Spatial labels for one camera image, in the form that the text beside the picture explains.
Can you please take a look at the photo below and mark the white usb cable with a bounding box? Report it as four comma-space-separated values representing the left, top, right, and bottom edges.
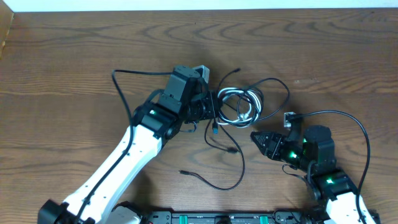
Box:
216, 86, 265, 128

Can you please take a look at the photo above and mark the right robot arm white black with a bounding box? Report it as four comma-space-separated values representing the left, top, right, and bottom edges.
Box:
250, 125, 381, 223

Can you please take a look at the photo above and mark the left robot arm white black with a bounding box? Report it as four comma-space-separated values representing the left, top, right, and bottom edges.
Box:
37, 65, 217, 223

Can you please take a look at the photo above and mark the thin black cable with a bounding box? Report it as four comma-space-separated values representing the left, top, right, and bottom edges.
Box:
203, 68, 291, 154

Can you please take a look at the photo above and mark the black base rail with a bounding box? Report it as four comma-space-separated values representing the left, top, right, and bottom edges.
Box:
105, 210, 312, 224

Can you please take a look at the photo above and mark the left camera black cable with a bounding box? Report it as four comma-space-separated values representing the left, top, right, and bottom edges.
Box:
74, 68, 174, 224

